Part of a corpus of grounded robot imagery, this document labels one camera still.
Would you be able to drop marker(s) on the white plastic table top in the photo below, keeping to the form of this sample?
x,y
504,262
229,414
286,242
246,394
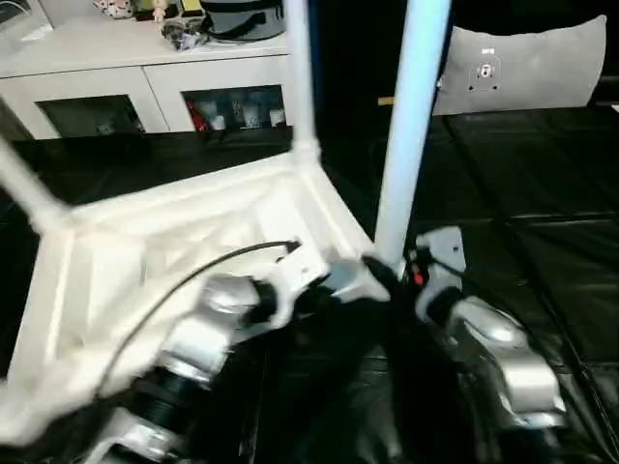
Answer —
x,y
145,251

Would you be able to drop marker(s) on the white cabinet with glass doors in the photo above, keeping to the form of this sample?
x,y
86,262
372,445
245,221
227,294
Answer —
x,y
97,63

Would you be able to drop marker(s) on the white plastic table leg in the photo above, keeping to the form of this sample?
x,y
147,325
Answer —
x,y
300,77
411,126
29,188

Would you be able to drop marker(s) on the grey bag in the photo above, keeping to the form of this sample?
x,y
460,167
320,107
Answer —
x,y
242,17

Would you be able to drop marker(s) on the white cushion with badge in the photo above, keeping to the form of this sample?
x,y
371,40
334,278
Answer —
x,y
527,68

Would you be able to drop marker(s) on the small colourful figurines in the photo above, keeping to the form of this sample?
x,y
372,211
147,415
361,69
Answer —
x,y
150,8

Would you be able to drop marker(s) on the cluster of small bottles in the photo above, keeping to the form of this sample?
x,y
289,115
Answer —
x,y
232,108

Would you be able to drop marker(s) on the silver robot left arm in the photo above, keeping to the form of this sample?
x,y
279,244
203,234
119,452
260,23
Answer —
x,y
193,358

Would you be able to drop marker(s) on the black cabinet with yellow label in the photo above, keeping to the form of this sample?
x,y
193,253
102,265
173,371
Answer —
x,y
358,58

